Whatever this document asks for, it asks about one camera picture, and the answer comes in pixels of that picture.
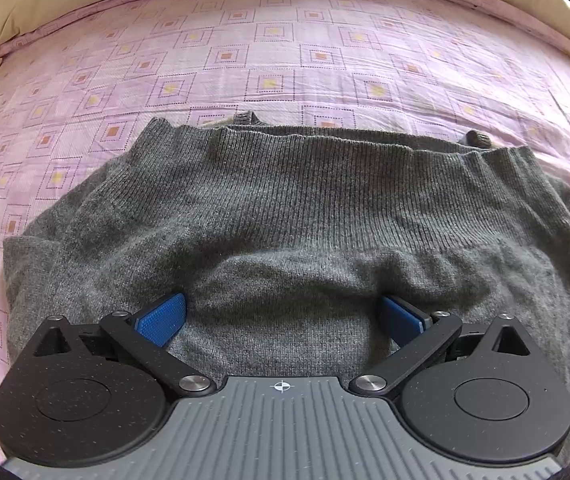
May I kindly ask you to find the grey argyle knit sweater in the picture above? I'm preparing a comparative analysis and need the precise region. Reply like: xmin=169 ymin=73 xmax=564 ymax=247
xmin=3 ymin=113 xmax=570 ymax=463

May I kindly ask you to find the pink patterned bed sheet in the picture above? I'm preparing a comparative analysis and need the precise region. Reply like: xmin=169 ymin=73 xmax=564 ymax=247
xmin=0 ymin=0 xmax=570 ymax=380

